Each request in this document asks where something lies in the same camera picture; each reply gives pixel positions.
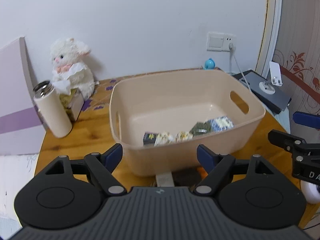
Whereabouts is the dark brown box gold print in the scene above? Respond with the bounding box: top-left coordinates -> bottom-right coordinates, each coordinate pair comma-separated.
172,168 -> 202,188

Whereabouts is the blue white porcelain-pattern box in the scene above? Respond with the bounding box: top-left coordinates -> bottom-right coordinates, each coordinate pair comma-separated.
208,116 -> 234,133

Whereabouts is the white blue small box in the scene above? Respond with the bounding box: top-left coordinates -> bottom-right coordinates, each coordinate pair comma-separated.
155,172 -> 175,187

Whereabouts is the floral white yellow scrunchie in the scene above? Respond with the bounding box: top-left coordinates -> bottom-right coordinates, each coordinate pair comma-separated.
154,131 -> 193,146

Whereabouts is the orange fuzzy item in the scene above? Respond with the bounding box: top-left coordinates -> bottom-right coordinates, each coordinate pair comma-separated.
197,167 -> 208,178

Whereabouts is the white round device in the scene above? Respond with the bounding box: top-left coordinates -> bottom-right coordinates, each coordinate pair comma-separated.
300,180 -> 320,204

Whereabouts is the grey laptop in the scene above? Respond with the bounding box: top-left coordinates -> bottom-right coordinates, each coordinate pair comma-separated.
232,68 -> 291,114

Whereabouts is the dark green patterned pouch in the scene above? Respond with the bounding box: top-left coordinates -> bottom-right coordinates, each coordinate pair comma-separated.
189,121 -> 212,136

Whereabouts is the white phone stand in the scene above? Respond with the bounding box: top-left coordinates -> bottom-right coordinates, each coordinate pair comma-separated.
259,61 -> 283,95

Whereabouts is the dark box yellow star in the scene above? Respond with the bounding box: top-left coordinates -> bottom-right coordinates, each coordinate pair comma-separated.
143,132 -> 158,146

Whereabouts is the beige plastic storage bin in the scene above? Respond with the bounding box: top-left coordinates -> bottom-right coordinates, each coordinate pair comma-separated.
109,70 -> 266,176

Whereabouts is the cream thermos bottle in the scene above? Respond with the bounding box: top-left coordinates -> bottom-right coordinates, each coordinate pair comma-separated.
33,80 -> 72,138

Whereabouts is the tissue box with tissue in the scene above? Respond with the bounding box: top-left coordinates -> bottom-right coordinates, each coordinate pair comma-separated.
53,62 -> 85,122

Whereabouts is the purple white headboard panel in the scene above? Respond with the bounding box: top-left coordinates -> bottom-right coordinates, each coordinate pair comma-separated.
1,37 -> 46,155

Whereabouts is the white plush lamb toy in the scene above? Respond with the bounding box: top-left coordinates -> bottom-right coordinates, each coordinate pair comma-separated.
50,38 -> 95,100

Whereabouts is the white door frame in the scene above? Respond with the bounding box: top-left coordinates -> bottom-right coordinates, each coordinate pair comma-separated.
255,0 -> 282,78

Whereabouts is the white charger plug and cable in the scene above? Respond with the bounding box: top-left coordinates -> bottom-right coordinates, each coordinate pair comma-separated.
228,42 -> 253,90

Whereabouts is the white wall switch socket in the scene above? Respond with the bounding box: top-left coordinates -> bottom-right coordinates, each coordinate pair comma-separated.
206,32 -> 237,52

